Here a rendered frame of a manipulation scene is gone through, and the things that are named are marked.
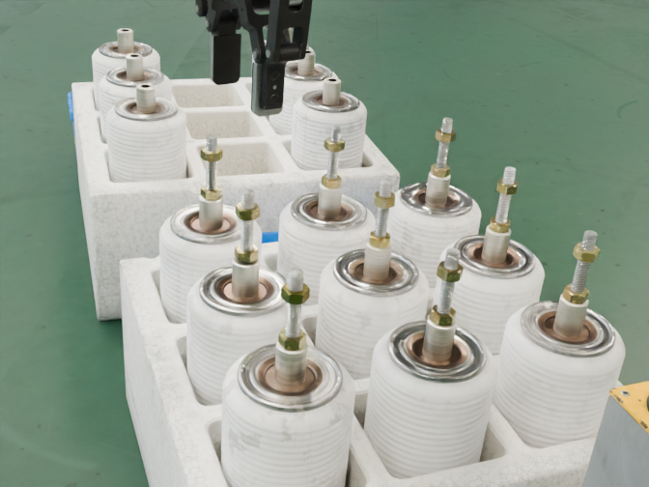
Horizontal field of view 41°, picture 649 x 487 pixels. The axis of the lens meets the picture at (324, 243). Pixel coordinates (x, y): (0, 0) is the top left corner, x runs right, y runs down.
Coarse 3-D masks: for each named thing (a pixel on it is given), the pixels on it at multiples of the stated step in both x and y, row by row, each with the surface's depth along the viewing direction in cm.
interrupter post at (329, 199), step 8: (320, 184) 84; (320, 192) 84; (328, 192) 83; (336, 192) 83; (320, 200) 84; (328, 200) 83; (336, 200) 83; (320, 208) 84; (328, 208) 84; (336, 208) 84; (328, 216) 84
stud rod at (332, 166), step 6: (336, 126) 81; (330, 132) 81; (336, 132) 80; (330, 138) 81; (336, 138) 81; (330, 156) 82; (336, 156) 82; (330, 162) 82; (336, 162) 82; (330, 168) 82; (336, 168) 82; (330, 174) 83; (336, 174) 83
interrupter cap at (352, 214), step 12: (300, 204) 86; (312, 204) 86; (348, 204) 86; (360, 204) 86; (300, 216) 83; (312, 216) 84; (336, 216) 84; (348, 216) 84; (360, 216) 84; (324, 228) 82; (336, 228) 82; (348, 228) 82
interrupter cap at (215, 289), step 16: (224, 272) 73; (272, 272) 74; (208, 288) 71; (224, 288) 72; (272, 288) 72; (208, 304) 69; (224, 304) 69; (240, 304) 69; (256, 304) 69; (272, 304) 70
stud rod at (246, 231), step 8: (248, 192) 67; (248, 200) 67; (248, 208) 67; (248, 224) 68; (240, 232) 69; (248, 232) 68; (240, 240) 69; (248, 240) 69; (240, 248) 69; (248, 248) 69
